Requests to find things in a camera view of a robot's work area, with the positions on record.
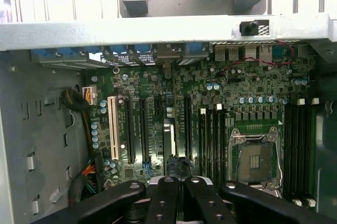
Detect metal network port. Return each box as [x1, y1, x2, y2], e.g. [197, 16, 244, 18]
[258, 46, 273, 60]

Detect black case switch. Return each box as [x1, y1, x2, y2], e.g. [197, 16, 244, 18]
[239, 19, 271, 37]

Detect open black PC case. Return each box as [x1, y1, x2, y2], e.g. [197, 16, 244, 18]
[0, 13, 337, 224]

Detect green motherboard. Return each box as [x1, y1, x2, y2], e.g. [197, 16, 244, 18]
[81, 46, 319, 209]

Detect RAM slot with white latches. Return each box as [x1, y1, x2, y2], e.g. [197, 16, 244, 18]
[214, 104, 223, 182]
[306, 98, 320, 208]
[293, 98, 305, 207]

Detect long expansion slot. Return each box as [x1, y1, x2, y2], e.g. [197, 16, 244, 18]
[183, 97, 194, 160]
[138, 98, 151, 163]
[123, 97, 137, 166]

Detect metal port block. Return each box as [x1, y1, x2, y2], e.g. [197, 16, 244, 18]
[244, 46, 258, 60]

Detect white expansion slot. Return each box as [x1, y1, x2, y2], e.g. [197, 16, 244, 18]
[106, 95, 119, 160]

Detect black braided cable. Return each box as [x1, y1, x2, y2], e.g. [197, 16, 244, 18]
[60, 89, 92, 156]

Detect coloured power wires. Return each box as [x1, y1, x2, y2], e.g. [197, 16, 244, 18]
[78, 159, 97, 196]

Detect RAM slot with black latches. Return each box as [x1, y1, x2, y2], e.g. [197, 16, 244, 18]
[222, 110, 230, 182]
[302, 100, 311, 203]
[207, 109, 215, 180]
[285, 100, 293, 203]

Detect short black expansion slot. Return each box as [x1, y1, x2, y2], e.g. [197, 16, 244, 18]
[154, 99, 163, 117]

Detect white power connector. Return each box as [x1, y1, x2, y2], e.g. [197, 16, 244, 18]
[82, 86, 97, 105]

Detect metal slot cover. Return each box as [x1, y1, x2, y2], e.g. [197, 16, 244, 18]
[176, 55, 211, 66]

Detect red and black wire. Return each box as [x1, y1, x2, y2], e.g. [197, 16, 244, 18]
[223, 40, 294, 76]

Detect blue card retention clip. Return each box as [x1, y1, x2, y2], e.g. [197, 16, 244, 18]
[63, 47, 89, 59]
[133, 44, 153, 58]
[185, 43, 210, 58]
[39, 48, 58, 59]
[109, 45, 130, 58]

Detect teal port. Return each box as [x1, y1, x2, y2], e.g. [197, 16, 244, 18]
[272, 46, 293, 59]

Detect CPU socket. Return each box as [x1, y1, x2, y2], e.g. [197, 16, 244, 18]
[228, 126, 284, 191]

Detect metal USB port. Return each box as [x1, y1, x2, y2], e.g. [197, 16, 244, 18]
[227, 47, 241, 61]
[214, 47, 227, 61]

